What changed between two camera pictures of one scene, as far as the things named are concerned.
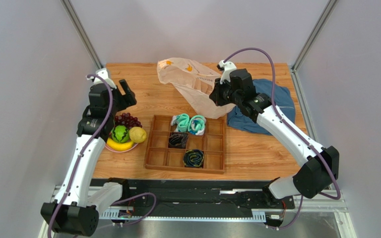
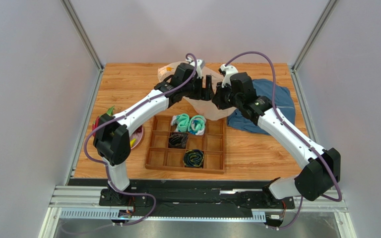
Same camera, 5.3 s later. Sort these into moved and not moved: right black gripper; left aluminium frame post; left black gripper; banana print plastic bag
Moved: left black gripper
Not moved: banana print plastic bag; left aluminium frame post; right black gripper
